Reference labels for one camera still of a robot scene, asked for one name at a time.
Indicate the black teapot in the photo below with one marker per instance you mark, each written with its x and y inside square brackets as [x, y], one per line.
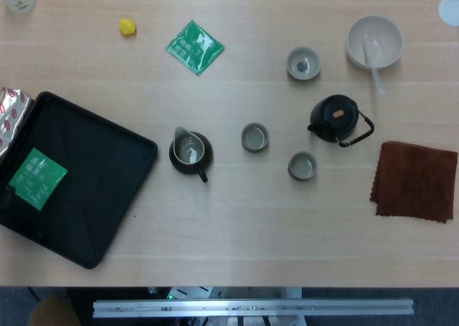
[333, 125]

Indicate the grey-green teacup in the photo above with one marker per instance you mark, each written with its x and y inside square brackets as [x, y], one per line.
[255, 138]
[302, 166]

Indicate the grey teacup with dark spot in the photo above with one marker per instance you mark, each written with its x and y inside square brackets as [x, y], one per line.
[294, 58]

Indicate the green tea packet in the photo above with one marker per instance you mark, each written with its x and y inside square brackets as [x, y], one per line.
[36, 179]
[195, 46]

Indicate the black square tray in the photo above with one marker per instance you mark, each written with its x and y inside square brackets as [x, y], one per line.
[89, 161]

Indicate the white spoon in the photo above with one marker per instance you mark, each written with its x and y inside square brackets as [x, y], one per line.
[371, 53]

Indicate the brown cloth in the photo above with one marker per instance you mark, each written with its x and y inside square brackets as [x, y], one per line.
[412, 182]

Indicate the cream bowl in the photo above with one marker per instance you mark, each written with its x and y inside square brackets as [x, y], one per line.
[387, 32]

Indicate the silver foil bag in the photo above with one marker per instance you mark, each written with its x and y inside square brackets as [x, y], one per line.
[10, 114]

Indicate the tan brown seat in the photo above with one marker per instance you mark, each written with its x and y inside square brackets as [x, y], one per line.
[50, 311]

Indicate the white round lid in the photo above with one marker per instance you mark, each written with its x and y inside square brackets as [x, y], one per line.
[450, 10]

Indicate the aluminium rail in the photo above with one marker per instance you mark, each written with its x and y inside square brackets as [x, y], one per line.
[251, 308]

